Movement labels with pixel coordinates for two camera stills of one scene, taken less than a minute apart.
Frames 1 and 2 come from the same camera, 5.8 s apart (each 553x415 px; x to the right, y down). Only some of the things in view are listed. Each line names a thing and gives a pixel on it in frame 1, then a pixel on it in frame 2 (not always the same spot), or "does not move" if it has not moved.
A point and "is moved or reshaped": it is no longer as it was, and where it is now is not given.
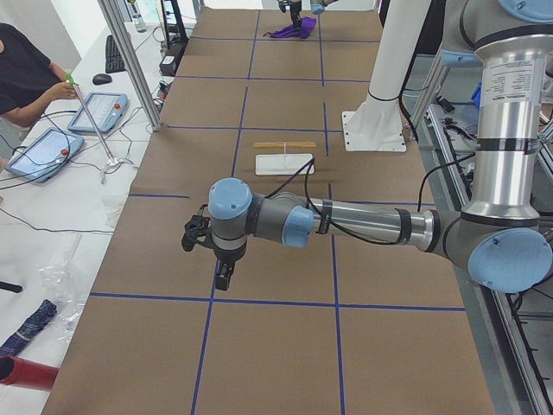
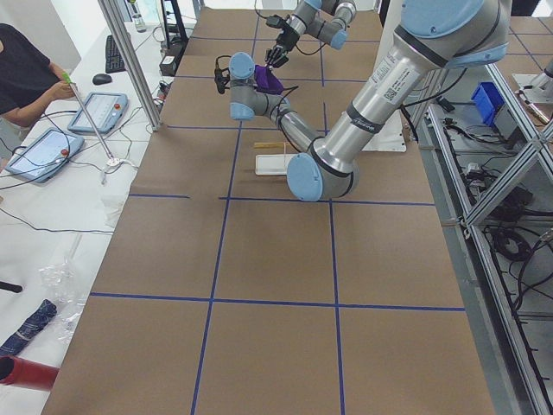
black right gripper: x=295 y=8 to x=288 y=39
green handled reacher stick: x=112 y=160 does not move
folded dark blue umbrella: x=38 y=318 does not move
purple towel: x=307 y=27 is moved or reshaped
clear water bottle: x=136 y=17 does not move
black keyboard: x=114 y=63 does not move
